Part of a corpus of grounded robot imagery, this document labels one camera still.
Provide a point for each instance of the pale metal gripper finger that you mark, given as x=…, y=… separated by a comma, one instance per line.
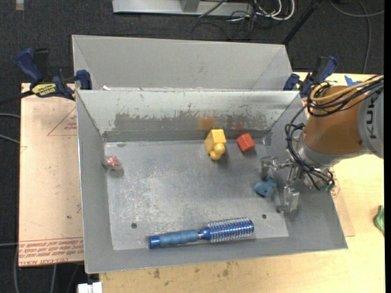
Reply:
x=291, y=197
x=266, y=164

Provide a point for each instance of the pale green soft thing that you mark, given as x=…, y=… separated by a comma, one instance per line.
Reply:
x=380, y=220

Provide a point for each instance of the small blue toy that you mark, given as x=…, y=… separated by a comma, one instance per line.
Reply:
x=265, y=187

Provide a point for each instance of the clear glass thing, red inside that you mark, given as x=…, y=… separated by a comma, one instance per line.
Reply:
x=111, y=162

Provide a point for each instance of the yellow toy block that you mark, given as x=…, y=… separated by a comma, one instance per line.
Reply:
x=215, y=142

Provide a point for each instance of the brown cardboard board, red print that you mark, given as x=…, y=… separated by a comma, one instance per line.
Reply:
x=49, y=175

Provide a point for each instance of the blue hairbrush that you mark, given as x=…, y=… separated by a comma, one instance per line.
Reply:
x=214, y=232

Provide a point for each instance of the grey metal bin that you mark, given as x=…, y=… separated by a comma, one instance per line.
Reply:
x=189, y=182

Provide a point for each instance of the red block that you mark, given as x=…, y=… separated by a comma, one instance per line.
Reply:
x=245, y=143

